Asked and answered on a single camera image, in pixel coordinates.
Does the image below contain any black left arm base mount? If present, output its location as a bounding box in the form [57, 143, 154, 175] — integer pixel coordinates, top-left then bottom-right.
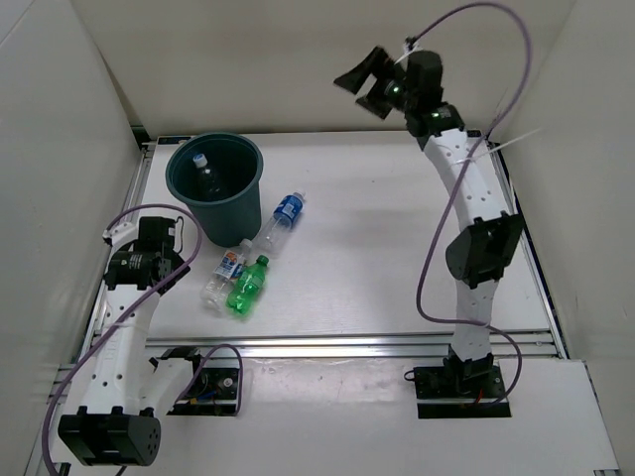
[159, 346, 241, 417]

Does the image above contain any clear unlabelled plastic bottle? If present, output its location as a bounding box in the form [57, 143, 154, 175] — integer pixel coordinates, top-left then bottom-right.
[192, 154, 226, 201]

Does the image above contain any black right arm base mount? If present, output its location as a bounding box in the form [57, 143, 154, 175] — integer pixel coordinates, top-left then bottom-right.
[404, 359, 512, 419]

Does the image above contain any dark green plastic bin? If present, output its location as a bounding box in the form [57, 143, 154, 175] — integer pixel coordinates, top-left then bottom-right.
[166, 133, 264, 248]

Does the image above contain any green plastic soda bottle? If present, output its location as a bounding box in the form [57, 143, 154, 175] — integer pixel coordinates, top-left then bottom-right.
[226, 255, 269, 316]

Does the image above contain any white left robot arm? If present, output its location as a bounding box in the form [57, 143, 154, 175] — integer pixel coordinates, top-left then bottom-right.
[58, 216, 208, 466]

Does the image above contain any aluminium table frame rail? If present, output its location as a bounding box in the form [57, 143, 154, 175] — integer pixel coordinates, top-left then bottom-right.
[24, 128, 621, 476]

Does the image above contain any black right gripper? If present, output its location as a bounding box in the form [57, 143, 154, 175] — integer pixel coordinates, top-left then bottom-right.
[332, 49, 415, 122]

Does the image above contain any clear bottle orange blue label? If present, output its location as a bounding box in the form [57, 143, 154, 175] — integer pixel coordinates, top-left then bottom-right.
[199, 239, 253, 316]

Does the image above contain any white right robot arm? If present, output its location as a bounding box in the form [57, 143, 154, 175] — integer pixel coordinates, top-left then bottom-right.
[334, 47, 524, 397]

